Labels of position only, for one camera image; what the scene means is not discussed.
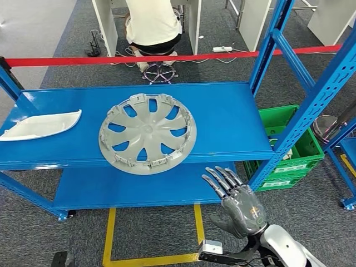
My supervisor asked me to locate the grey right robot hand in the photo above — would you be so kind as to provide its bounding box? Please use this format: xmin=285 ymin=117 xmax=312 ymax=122
xmin=201 ymin=166 xmax=269 ymax=240

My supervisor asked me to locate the grey plastic wheel hubcap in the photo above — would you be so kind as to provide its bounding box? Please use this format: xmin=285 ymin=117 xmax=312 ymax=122
xmin=98 ymin=93 xmax=198 ymax=176

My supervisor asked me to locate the blue metal shelf rack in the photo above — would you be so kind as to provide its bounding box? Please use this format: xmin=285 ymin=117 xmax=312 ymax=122
xmin=324 ymin=127 xmax=356 ymax=211
xmin=0 ymin=0 xmax=356 ymax=222

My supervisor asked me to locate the white curved plastic trim part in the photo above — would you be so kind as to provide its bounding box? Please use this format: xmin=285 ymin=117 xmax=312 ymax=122
xmin=0 ymin=109 xmax=82 ymax=142

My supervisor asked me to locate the green plastic crate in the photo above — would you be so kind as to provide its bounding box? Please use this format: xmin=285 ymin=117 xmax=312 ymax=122
xmin=243 ymin=160 xmax=306 ymax=192
xmin=259 ymin=104 xmax=325 ymax=174

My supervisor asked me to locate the stanchion with chrome base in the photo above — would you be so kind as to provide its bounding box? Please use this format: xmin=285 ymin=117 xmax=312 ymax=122
xmin=313 ymin=98 xmax=356 ymax=145
xmin=0 ymin=55 xmax=25 ymax=91

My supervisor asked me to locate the black stool with chrome base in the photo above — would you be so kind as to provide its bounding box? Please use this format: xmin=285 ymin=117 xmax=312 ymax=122
xmin=130 ymin=34 xmax=182 ymax=86

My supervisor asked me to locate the long red barrier belt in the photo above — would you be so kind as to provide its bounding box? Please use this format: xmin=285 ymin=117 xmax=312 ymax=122
xmin=5 ymin=44 xmax=342 ymax=68

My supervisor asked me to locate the seated person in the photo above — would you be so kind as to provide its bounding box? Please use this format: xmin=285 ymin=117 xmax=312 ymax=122
xmin=124 ymin=0 xmax=183 ymax=72

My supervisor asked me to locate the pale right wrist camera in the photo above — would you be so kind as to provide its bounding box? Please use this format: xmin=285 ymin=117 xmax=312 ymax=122
xmin=198 ymin=239 xmax=224 ymax=263

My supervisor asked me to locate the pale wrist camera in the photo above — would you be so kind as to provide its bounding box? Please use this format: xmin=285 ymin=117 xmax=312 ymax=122
xmin=198 ymin=239 xmax=224 ymax=263
xmin=51 ymin=251 xmax=75 ymax=267

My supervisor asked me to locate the white wire harness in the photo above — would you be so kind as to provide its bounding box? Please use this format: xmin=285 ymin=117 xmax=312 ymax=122
xmin=269 ymin=138 xmax=293 ymax=161

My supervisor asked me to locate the tangled white cable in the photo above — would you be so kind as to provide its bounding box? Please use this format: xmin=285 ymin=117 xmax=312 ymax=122
xmin=112 ymin=46 xmax=140 ymax=69

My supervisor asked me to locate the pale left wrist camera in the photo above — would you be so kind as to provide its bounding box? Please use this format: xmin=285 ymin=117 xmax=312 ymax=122
xmin=51 ymin=251 xmax=75 ymax=267

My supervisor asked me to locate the black wire stand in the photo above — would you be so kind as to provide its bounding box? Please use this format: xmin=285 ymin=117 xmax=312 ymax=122
xmin=84 ymin=29 xmax=102 ymax=58

